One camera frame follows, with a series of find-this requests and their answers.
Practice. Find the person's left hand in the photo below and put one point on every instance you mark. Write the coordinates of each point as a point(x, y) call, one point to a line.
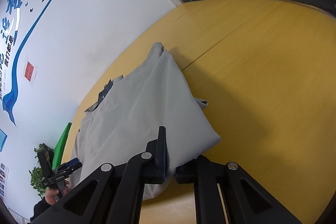
point(65, 188)

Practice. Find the blue wall mural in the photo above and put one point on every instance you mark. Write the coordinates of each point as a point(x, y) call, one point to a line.
point(19, 53)

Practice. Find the grey garment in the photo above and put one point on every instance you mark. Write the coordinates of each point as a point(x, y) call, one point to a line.
point(147, 108)

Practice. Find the red wall notice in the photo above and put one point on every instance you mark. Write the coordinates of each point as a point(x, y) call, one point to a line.
point(30, 72)

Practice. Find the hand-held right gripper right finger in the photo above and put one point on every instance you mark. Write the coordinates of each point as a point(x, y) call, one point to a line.
point(187, 174)

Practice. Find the row of wall photos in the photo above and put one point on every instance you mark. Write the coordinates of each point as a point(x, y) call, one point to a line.
point(2, 179)

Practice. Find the green chair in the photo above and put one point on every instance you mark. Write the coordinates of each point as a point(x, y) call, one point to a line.
point(62, 145)

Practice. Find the person's left forearm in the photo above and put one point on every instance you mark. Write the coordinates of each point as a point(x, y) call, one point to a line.
point(40, 212)

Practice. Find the blue wall paper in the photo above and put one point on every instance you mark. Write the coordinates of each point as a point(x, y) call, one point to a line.
point(2, 138)

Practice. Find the green potted plant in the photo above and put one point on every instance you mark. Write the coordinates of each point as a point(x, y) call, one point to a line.
point(36, 176)

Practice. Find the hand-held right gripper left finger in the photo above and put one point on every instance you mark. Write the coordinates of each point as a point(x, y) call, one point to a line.
point(163, 153)

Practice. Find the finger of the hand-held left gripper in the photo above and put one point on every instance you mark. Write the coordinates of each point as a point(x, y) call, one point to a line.
point(71, 169)
point(71, 161)

